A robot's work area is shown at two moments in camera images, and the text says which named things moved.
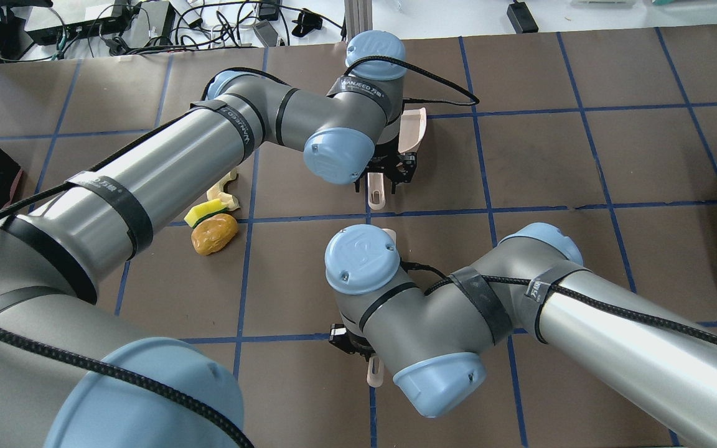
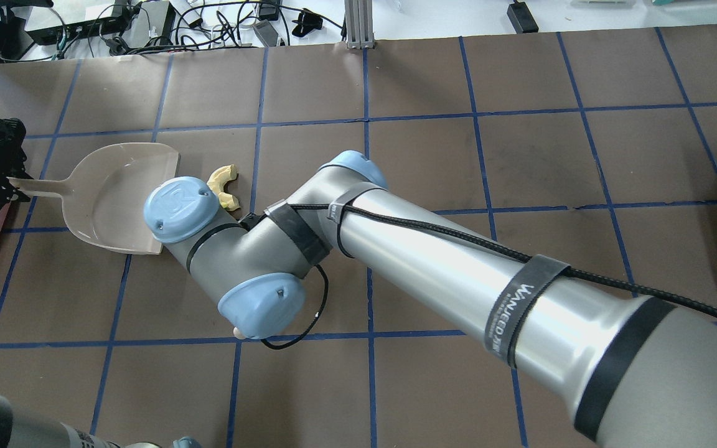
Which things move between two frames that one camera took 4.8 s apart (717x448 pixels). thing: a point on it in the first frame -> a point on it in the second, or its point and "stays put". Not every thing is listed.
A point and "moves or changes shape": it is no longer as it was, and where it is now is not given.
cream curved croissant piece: x=218 y=192 stays put
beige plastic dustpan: x=412 y=127 moves or changes shape
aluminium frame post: x=358 y=17 stays put
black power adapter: x=521 y=18 stays put
